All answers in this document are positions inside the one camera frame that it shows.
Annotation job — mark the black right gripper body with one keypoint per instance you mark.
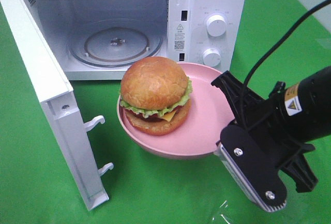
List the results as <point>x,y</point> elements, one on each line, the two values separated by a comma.
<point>268,123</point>

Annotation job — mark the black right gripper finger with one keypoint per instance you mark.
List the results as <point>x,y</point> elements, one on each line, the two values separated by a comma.
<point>298,169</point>
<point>246,109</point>

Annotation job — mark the pink plastic plate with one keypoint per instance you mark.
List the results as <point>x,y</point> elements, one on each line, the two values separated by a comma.
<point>198,135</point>

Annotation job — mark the burger with lettuce and cheese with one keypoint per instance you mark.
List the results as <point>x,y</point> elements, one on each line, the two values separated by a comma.
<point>155,95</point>

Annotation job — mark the white microwave door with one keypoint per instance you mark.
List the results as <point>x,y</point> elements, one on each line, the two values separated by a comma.
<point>58,103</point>

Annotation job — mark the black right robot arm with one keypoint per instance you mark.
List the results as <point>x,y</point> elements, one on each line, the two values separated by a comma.
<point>308,105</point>

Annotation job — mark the green table mat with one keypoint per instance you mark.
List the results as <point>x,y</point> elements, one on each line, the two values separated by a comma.
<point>37,186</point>

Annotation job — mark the clear plastic wrapper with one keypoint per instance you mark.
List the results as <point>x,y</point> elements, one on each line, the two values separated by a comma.
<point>221,215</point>

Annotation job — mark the upper white control knob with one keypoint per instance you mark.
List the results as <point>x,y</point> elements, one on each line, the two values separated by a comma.
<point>216,25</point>

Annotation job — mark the white microwave oven body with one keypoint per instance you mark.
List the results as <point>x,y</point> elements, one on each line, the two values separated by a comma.
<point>186,38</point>

